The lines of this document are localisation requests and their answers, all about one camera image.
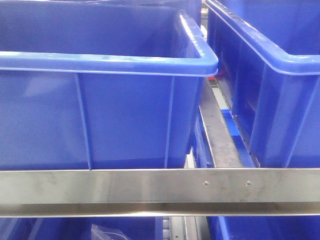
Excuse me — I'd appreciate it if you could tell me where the large blue bin left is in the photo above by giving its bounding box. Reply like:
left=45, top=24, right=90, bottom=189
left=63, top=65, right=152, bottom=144
left=0, top=0, right=218, bottom=170

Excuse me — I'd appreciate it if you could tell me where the large blue bin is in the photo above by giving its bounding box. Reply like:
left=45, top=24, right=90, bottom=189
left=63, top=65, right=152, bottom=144
left=0, top=0, right=218, bottom=170
left=207, top=0, right=320, bottom=168

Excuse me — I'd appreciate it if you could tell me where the large blue bin right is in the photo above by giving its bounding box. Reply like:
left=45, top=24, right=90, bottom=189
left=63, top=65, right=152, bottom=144
left=207, top=0, right=320, bottom=168

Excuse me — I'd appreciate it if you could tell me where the steel shelf rail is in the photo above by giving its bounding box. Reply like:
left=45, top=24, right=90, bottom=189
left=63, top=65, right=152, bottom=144
left=0, top=168, right=320, bottom=217

